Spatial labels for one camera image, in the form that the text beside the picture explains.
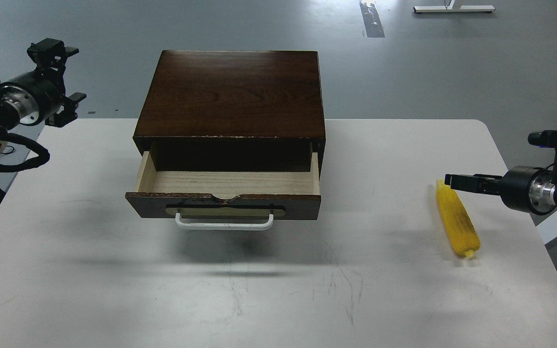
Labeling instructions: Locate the black tape strip on floor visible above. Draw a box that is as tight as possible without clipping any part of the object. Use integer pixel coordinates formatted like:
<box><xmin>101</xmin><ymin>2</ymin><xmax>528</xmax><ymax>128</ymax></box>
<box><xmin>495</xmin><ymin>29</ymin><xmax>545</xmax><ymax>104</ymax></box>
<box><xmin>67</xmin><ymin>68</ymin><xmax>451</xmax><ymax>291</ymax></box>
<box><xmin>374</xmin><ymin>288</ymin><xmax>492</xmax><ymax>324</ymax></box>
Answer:
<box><xmin>359</xmin><ymin>0</ymin><xmax>385</xmax><ymax>38</ymax></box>

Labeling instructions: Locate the yellow corn cob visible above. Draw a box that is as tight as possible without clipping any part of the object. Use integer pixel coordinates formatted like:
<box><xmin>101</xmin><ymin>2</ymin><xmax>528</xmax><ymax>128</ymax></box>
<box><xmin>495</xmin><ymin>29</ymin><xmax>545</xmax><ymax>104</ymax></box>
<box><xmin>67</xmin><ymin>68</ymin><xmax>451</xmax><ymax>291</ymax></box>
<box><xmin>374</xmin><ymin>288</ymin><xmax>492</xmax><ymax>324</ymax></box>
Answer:
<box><xmin>436</xmin><ymin>178</ymin><xmax>481</xmax><ymax>260</ymax></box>

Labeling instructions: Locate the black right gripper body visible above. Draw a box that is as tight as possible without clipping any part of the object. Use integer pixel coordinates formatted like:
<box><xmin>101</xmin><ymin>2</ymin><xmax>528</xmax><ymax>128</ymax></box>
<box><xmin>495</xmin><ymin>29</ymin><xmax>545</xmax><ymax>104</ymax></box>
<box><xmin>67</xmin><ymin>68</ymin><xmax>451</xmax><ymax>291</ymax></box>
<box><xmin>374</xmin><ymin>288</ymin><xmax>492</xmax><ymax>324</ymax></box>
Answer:
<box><xmin>501</xmin><ymin>166</ymin><xmax>556</xmax><ymax>216</ymax></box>

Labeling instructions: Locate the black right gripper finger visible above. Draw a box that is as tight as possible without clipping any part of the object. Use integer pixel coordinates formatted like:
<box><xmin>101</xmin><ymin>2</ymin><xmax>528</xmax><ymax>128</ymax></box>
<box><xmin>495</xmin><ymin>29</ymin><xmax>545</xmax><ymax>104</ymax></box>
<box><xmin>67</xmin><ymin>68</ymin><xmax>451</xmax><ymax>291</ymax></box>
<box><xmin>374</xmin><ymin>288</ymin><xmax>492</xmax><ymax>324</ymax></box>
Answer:
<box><xmin>444</xmin><ymin>174</ymin><xmax>503</xmax><ymax>196</ymax></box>

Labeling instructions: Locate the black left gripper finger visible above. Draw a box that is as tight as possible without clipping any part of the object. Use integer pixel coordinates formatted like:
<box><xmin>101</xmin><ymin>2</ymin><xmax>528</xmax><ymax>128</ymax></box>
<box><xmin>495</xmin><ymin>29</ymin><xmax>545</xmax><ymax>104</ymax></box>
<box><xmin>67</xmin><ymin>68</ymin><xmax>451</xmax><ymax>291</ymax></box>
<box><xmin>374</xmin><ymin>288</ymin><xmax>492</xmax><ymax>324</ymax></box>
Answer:
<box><xmin>27</xmin><ymin>38</ymin><xmax>79</xmax><ymax>72</ymax></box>
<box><xmin>45</xmin><ymin>92</ymin><xmax>87</xmax><ymax>128</ymax></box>

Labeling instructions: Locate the wooden drawer with white handle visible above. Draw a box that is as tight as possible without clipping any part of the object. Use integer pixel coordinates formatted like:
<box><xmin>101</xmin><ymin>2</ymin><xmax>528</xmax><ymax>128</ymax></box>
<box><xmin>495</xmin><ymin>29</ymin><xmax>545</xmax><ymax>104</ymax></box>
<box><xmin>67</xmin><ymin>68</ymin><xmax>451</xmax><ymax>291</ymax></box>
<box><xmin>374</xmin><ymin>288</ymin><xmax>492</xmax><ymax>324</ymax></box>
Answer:
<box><xmin>125</xmin><ymin>152</ymin><xmax>322</xmax><ymax>231</ymax></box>

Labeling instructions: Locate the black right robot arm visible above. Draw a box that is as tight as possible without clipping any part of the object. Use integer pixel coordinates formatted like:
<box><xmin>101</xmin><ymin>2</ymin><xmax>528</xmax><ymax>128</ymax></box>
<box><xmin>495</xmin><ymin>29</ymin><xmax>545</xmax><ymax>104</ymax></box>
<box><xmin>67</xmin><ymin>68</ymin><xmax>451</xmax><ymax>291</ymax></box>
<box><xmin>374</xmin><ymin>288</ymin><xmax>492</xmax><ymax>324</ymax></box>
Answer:
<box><xmin>443</xmin><ymin>130</ymin><xmax>557</xmax><ymax>216</ymax></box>

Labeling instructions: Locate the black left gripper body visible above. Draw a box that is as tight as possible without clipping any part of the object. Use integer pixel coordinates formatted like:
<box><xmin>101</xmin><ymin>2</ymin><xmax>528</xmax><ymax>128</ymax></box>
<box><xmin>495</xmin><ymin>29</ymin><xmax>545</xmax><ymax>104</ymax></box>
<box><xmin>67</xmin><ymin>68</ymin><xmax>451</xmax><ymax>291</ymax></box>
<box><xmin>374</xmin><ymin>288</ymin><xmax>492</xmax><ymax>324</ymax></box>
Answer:
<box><xmin>0</xmin><ymin>70</ymin><xmax>66</xmax><ymax>126</ymax></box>

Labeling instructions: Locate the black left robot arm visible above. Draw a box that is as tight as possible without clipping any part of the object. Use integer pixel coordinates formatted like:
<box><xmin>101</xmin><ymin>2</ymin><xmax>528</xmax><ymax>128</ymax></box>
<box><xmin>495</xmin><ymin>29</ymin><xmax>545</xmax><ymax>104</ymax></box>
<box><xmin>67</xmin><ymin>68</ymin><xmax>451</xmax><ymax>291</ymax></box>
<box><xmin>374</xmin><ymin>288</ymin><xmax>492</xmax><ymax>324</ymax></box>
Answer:
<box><xmin>0</xmin><ymin>38</ymin><xmax>86</xmax><ymax>173</ymax></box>

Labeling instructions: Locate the white table leg base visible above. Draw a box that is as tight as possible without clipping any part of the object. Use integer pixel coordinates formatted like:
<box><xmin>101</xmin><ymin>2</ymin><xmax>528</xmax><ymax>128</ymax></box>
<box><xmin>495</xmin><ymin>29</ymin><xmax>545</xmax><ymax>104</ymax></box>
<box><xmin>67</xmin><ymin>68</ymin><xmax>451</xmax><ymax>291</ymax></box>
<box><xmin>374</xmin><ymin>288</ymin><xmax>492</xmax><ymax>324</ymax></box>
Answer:
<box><xmin>413</xmin><ymin>0</ymin><xmax>496</xmax><ymax>14</ymax></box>

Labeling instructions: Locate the dark wooden drawer cabinet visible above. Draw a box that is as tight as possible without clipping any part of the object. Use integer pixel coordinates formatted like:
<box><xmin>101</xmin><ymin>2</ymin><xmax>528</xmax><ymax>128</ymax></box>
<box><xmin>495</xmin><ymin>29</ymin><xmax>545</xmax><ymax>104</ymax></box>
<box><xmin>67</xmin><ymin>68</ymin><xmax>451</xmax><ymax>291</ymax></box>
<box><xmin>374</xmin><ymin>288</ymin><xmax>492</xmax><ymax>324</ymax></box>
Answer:
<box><xmin>132</xmin><ymin>49</ymin><xmax>326</xmax><ymax>172</ymax></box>

